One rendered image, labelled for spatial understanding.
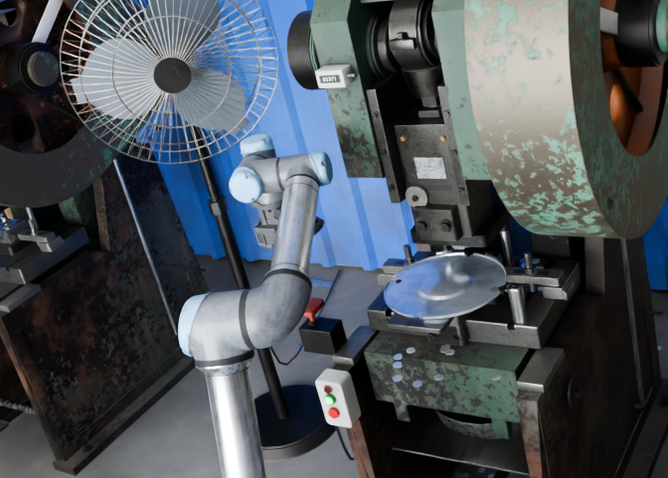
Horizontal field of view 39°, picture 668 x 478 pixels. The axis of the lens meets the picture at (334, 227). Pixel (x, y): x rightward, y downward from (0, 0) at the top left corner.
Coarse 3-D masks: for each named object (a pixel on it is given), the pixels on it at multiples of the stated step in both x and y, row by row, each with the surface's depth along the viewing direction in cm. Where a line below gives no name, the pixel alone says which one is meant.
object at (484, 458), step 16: (416, 416) 257; (432, 416) 256; (416, 432) 251; (432, 432) 250; (448, 432) 248; (400, 448) 247; (416, 448) 246; (432, 448) 244; (448, 448) 243; (464, 448) 241; (480, 448) 240; (496, 448) 238; (512, 448) 237; (480, 464) 235; (496, 464) 233; (512, 464) 232
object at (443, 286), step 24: (432, 264) 232; (456, 264) 230; (480, 264) 227; (408, 288) 225; (432, 288) 221; (456, 288) 218; (480, 288) 217; (408, 312) 215; (432, 312) 212; (456, 312) 210
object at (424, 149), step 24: (408, 120) 213; (432, 120) 210; (408, 144) 213; (432, 144) 210; (408, 168) 216; (432, 168) 213; (408, 192) 218; (432, 192) 216; (456, 192) 213; (432, 216) 216; (456, 216) 214; (480, 216) 219; (456, 240) 216
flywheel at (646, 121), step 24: (600, 0) 180; (624, 0) 178; (648, 0) 175; (600, 24) 169; (624, 24) 177; (648, 24) 175; (600, 48) 180; (624, 48) 179; (648, 48) 176; (624, 72) 200; (648, 72) 210; (624, 96) 201; (648, 96) 209; (624, 120) 201; (648, 120) 206; (624, 144) 202; (648, 144) 203
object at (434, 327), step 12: (468, 312) 222; (396, 324) 212; (408, 324) 211; (420, 324) 210; (432, 324) 208; (444, 324) 207; (456, 324) 219; (432, 336) 223; (444, 336) 223; (456, 336) 220
